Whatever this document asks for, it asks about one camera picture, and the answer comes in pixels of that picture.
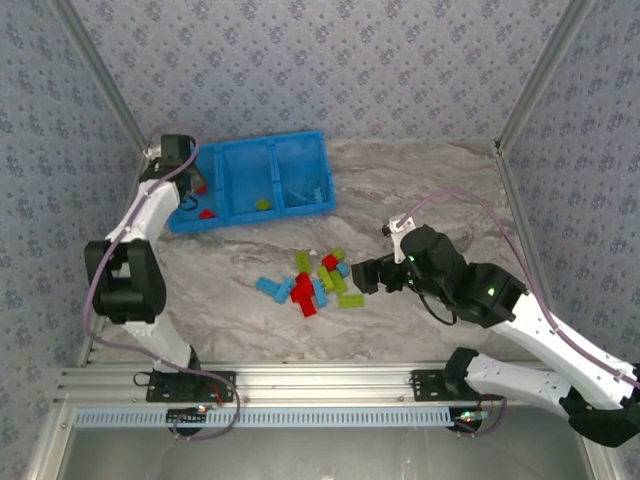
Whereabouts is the aluminium side rail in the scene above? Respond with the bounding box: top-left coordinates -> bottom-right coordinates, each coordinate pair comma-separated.
74,147 -> 154,369
493,147 -> 574,364

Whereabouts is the aluminium frame post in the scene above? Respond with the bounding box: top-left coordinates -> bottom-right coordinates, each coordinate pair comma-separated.
23,404 -> 77,480
49,0 -> 154,157
493,0 -> 599,157
579,437 -> 622,480

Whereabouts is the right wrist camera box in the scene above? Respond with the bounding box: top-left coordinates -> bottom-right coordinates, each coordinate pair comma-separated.
380,214 -> 418,264

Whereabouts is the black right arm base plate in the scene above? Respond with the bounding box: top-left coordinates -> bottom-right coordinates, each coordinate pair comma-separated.
409,369 -> 482,402

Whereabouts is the large red lego brick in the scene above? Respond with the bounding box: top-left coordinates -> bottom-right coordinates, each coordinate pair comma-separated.
290,271 -> 317,304

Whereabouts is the lower aluminium frame post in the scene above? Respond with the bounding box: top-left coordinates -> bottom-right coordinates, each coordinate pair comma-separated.
23,404 -> 77,480
579,437 -> 622,480

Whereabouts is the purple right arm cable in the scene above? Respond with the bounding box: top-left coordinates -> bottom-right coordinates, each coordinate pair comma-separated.
399,188 -> 640,439

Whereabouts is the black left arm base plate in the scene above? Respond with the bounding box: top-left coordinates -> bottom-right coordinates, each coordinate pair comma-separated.
144,370 -> 237,404

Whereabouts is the slotted light blue cable duct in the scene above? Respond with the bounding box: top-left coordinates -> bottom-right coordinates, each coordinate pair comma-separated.
73,405 -> 457,430

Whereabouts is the wide aluminium base rail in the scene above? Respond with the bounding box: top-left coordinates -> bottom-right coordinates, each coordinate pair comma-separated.
55,363 -> 600,405

